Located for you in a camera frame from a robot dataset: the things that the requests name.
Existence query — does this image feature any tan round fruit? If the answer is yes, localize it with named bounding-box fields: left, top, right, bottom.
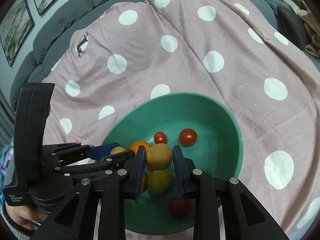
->
left=146, top=144, right=173, bottom=170
left=110, top=146, right=126, bottom=155

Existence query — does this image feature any large orange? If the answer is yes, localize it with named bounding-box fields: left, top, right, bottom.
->
left=128, top=140, right=153, bottom=155

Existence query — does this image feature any small orange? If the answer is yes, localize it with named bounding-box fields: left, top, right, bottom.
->
left=140, top=174, right=148, bottom=193

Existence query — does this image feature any red tomato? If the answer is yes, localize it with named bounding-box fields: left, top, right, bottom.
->
left=179, top=128, right=197, bottom=146
left=168, top=197, right=191, bottom=216
left=153, top=131, right=168, bottom=144
left=145, top=163, right=155, bottom=172

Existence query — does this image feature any green lime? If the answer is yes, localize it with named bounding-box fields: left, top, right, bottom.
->
left=147, top=170, right=172, bottom=196

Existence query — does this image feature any person left hand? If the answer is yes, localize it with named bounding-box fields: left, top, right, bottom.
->
left=5, top=203, right=48, bottom=230

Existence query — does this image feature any green plastic bowl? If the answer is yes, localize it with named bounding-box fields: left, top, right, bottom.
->
left=103, top=93, right=244, bottom=235

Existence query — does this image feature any grey sofa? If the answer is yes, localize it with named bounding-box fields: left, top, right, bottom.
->
left=10, top=0, right=311, bottom=109

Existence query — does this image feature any pink polka dot cloth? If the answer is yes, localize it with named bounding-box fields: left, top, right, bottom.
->
left=44, top=0, right=319, bottom=234

